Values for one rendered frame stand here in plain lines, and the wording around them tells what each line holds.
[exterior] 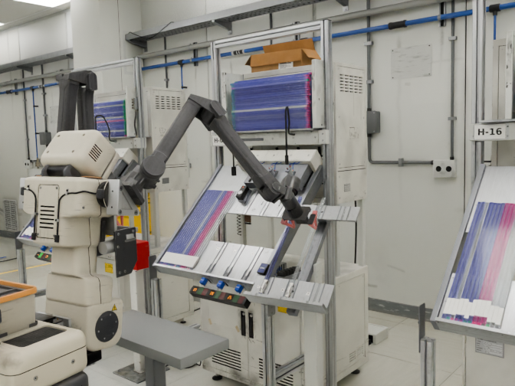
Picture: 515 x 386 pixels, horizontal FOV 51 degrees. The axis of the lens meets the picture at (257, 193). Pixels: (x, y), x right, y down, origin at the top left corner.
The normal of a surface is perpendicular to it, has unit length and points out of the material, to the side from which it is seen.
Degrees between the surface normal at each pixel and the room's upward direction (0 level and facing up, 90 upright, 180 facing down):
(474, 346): 90
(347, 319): 90
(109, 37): 90
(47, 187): 82
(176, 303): 90
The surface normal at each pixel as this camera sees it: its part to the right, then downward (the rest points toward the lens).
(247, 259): -0.46, -0.66
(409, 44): -0.64, 0.09
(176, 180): 0.77, 0.04
